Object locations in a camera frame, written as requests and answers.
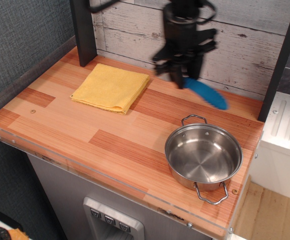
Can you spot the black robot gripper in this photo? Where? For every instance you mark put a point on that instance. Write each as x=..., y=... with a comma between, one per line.
x=184, y=48

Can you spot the blue handled metal fork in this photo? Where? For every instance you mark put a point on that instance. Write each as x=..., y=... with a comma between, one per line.
x=207, y=93

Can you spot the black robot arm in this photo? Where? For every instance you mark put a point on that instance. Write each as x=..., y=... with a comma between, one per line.
x=189, y=11

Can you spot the yellow folded cloth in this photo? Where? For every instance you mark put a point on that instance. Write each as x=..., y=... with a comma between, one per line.
x=110, y=88

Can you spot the small stainless steel pot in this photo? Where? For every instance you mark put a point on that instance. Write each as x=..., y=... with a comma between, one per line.
x=203, y=157

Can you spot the white toy sink unit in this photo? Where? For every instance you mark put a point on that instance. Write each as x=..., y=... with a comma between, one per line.
x=270, y=167

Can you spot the grey toy fridge cabinet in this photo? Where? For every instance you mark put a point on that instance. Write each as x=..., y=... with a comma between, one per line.
x=66, y=189

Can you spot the silver dispenser button panel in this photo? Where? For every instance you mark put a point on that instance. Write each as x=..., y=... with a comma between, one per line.
x=107, y=223

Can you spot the orange object bottom left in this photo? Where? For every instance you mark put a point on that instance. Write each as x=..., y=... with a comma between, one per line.
x=17, y=234

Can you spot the dark right upright post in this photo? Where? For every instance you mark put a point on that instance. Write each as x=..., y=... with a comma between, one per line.
x=276, y=77

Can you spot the dark upright post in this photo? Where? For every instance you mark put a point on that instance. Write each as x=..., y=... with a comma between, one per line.
x=84, y=31
x=276, y=77

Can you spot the dark left upright post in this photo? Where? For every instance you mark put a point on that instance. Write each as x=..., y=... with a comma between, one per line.
x=84, y=31

